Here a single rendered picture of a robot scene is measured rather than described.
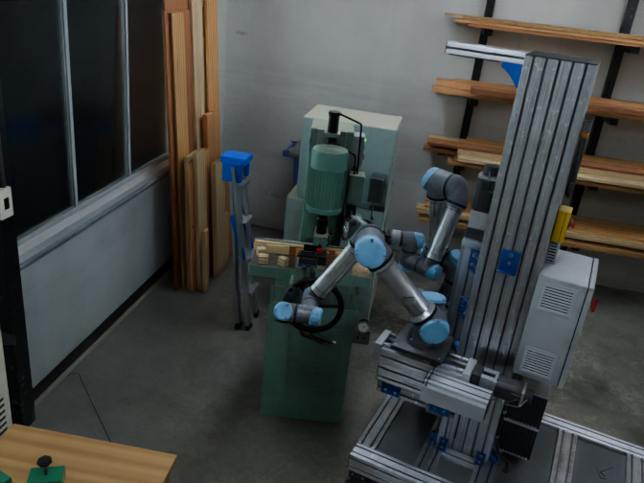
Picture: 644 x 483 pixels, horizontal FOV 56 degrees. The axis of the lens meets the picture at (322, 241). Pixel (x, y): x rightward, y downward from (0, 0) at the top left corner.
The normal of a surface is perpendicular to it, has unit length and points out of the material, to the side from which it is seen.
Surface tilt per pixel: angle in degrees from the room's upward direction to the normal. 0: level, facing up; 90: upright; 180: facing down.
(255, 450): 0
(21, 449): 0
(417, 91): 90
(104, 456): 0
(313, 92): 90
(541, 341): 90
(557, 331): 90
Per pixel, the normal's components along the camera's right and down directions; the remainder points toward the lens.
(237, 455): 0.11, -0.91
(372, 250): -0.15, 0.29
